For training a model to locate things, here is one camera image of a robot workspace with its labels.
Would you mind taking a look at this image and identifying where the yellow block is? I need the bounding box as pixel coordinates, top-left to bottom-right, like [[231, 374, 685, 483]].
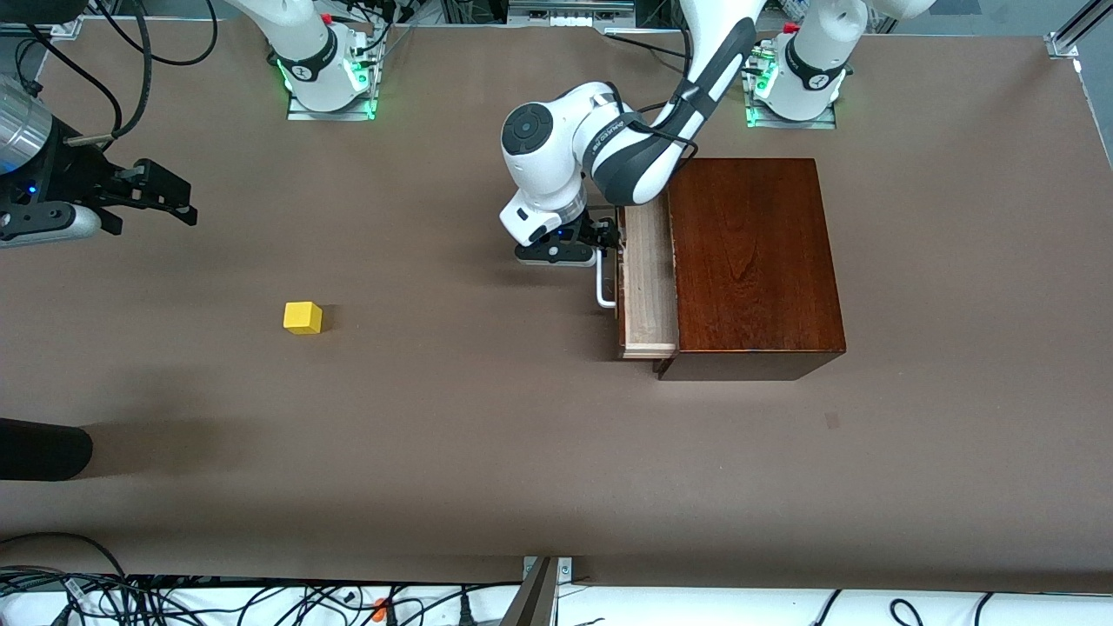
[[283, 301, 323, 336]]

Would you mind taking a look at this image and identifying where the dark brown wooden box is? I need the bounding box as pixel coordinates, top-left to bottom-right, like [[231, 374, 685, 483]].
[[654, 157, 848, 382]]

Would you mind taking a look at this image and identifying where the grey device with ports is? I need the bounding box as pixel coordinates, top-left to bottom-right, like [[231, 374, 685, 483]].
[[508, 0, 636, 28]]

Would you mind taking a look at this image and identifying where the black rounded object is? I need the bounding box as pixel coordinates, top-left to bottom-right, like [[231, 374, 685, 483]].
[[0, 417, 94, 482]]

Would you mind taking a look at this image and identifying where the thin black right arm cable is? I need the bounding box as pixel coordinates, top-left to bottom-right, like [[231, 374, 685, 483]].
[[91, 0, 219, 67]]

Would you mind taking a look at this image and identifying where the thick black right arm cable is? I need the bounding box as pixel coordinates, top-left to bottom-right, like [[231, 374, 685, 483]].
[[65, 0, 157, 144]]

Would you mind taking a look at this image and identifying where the aluminium frame profile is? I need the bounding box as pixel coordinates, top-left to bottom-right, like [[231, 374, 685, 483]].
[[0, 16, 88, 41], [1046, 0, 1113, 60]]

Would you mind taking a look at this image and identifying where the long black table cable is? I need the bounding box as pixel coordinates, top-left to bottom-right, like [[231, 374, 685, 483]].
[[603, 31, 690, 60]]

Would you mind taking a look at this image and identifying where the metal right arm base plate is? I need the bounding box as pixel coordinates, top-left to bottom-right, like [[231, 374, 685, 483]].
[[287, 83, 380, 122]]

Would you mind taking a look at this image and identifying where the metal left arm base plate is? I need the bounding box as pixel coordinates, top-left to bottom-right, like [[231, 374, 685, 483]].
[[745, 104, 837, 130]]

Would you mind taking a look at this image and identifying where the black looping floor cable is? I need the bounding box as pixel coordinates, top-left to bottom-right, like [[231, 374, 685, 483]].
[[0, 531, 131, 580]]

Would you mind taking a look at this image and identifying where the metal bracket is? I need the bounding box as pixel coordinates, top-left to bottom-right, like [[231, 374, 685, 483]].
[[503, 556, 575, 626]]

